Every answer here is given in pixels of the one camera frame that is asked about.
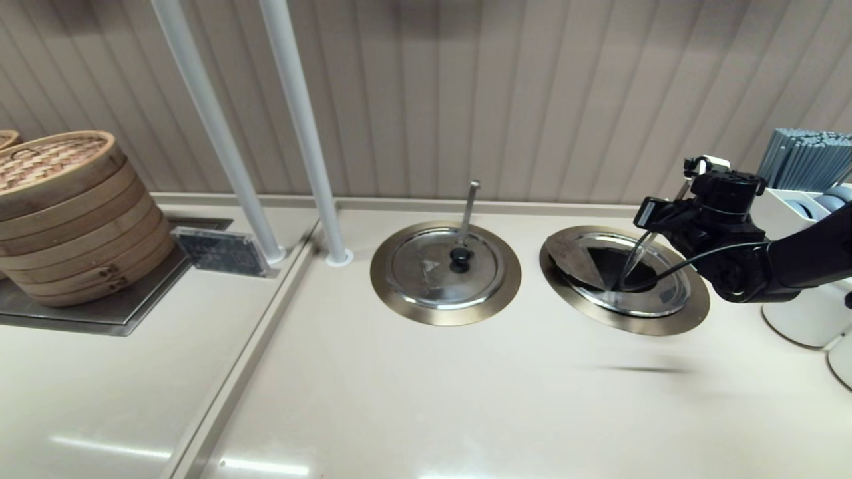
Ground steel ladle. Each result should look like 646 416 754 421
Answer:
609 176 693 297

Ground steel soup pot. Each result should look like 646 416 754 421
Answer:
578 248 666 294

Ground white utensil caddy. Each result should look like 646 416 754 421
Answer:
759 188 852 234

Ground grey chopsticks bundle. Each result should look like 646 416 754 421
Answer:
759 130 852 192

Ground grey plastic spoons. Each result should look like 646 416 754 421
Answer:
795 186 852 218

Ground white ceramic jar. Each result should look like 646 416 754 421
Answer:
825 326 852 392
761 283 852 349

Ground white metal pole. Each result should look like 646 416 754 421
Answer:
150 0 288 265
258 0 354 268

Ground steel steamer tray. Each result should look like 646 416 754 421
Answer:
0 218 235 337

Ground stacked bamboo steamer baskets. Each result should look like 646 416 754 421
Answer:
0 130 178 309

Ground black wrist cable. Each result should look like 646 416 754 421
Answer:
616 241 776 293

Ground round steel well with ring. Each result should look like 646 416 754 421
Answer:
539 225 710 335

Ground left steel ladle handle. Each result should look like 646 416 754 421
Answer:
455 180 481 248

